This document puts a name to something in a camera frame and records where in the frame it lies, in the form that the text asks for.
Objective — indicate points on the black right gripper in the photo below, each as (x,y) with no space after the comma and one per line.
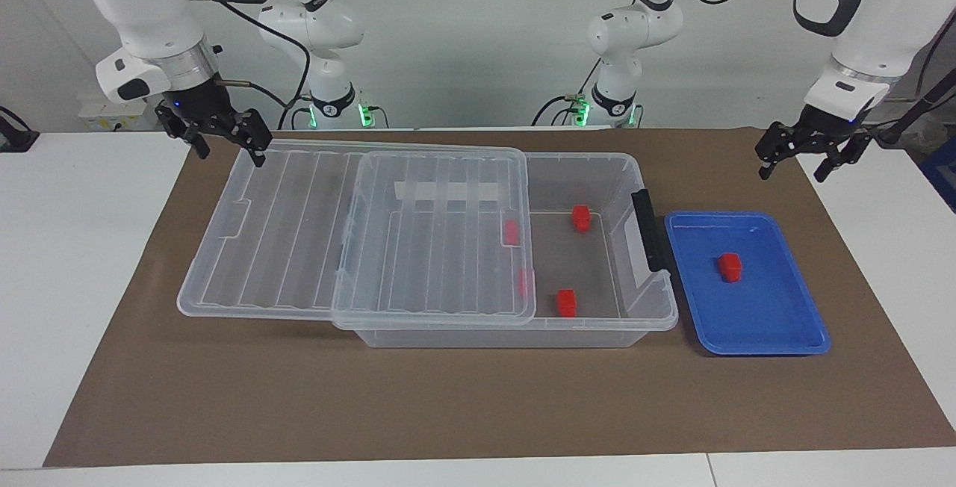
(202,110)

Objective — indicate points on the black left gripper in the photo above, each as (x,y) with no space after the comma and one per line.
(825,127)

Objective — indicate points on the clear plastic box lid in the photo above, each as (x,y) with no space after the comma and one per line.
(276,248)

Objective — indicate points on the red toy block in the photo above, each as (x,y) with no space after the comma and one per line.
(581,218)
(525,283)
(511,231)
(730,268)
(566,302)

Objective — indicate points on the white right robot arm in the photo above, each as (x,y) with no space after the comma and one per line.
(142,9)

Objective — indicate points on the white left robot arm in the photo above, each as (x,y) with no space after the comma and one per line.
(635,24)

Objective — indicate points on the blue plastic tray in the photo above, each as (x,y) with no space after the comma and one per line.
(762,308)

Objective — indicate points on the clear plastic storage box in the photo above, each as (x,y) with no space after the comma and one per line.
(597,270)

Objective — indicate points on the white power strip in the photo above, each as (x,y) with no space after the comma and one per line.
(112,117)

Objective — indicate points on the black stand pole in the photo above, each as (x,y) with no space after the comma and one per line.
(919,110)

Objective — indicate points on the blue crate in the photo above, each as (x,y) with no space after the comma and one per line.
(942,173)

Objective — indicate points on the brown paper table mat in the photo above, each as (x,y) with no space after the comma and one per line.
(478,397)

